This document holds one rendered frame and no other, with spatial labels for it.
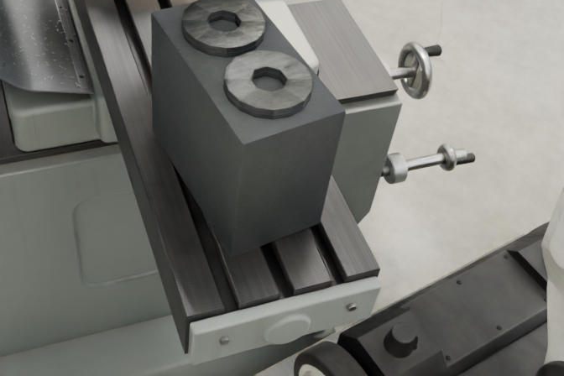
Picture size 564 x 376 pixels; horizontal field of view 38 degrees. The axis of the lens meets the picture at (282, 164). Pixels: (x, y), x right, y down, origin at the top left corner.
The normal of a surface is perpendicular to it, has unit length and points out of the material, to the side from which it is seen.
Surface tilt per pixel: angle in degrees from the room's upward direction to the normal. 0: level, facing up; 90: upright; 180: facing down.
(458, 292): 0
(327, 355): 31
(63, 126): 90
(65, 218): 90
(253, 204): 90
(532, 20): 0
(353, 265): 0
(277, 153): 90
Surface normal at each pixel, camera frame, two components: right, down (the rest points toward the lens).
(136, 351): 0.11, -0.67
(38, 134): 0.34, 0.72
